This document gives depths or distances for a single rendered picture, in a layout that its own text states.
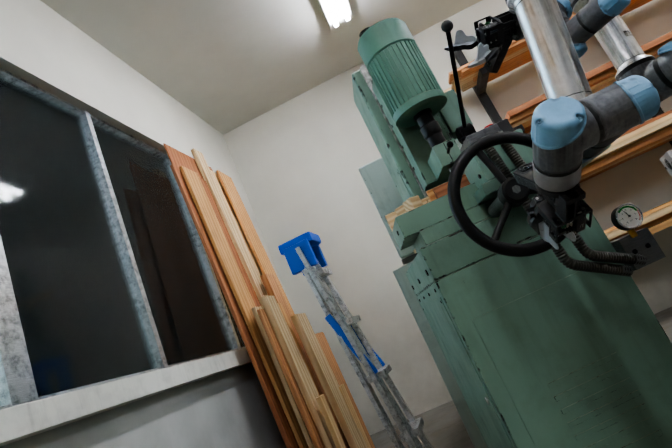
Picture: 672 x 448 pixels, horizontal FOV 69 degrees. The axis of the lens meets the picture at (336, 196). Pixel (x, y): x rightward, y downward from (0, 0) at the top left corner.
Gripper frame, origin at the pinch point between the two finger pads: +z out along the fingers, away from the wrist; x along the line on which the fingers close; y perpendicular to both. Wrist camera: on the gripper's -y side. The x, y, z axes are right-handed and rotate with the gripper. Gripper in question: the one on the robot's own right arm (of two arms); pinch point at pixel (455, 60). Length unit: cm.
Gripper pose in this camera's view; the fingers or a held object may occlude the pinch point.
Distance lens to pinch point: 151.4
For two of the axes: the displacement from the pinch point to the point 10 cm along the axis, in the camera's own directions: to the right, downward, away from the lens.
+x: 2.7, 5.7, -7.8
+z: -9.2, 3.9, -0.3
